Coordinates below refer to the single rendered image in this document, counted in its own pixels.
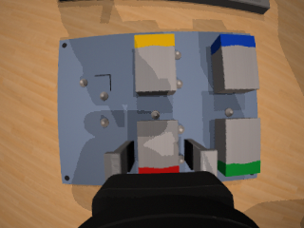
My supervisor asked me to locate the grey metal block with green end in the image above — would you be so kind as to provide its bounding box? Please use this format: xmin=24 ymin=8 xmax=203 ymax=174
xmin=215 ymin=118 xmax=260 ymax=177

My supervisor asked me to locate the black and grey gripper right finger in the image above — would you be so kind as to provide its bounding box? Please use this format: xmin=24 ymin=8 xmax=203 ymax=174
xmin=184 ymin=139 xmax=218 ymax=177

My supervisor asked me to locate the grey block with red end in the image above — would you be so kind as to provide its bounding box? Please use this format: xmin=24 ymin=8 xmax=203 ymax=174
xmin=137 ymin=120 xmax=180 ymax=174

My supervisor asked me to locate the grey block with blue end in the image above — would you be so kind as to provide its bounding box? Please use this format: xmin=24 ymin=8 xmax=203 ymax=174
xmin=211 ymin=34 xmax=259 ymax=93

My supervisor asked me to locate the grey metal block with yellow end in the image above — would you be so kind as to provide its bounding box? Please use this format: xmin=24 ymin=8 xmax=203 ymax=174
xmin=134 ymin=34 xmax=177 ymax=96

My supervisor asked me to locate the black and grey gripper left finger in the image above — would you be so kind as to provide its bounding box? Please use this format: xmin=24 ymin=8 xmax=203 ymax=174
xmin=104 ymin=141 xmax=135 ymax=181

